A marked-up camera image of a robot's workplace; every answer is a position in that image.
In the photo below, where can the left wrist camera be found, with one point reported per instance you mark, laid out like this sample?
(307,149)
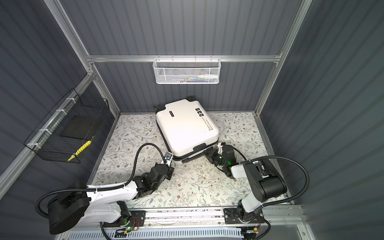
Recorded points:
(154,174)

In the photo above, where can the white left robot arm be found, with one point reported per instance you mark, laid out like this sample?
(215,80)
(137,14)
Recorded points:
(83,204)

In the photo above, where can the black wire mesh basket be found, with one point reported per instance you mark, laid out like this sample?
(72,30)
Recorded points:
(71,125)

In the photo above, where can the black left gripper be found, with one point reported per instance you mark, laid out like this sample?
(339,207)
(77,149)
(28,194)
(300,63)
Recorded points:
(170,172)

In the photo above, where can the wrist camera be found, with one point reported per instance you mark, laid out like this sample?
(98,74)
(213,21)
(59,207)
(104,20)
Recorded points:
(226,155)
(154,174)

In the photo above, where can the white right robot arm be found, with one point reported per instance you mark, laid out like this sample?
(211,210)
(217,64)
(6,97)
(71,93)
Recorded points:
(264,180)

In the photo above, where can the yellow black striped tape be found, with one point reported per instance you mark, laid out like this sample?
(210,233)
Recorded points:
(82,148)

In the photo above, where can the white black suitcase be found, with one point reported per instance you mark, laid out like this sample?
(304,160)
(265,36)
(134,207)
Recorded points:
(186,128)

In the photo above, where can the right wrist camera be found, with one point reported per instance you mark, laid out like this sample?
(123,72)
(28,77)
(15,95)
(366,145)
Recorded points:
(226,155)

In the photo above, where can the white perforated cable duct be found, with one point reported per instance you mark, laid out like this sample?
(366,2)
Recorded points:
(178,233)

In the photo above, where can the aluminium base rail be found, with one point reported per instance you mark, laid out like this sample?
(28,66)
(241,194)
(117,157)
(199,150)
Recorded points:
(214,217)

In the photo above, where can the white wire mesh basket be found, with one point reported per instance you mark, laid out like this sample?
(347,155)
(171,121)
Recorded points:
(187,71)

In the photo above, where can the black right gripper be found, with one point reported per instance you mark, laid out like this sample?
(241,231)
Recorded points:
(212,155)

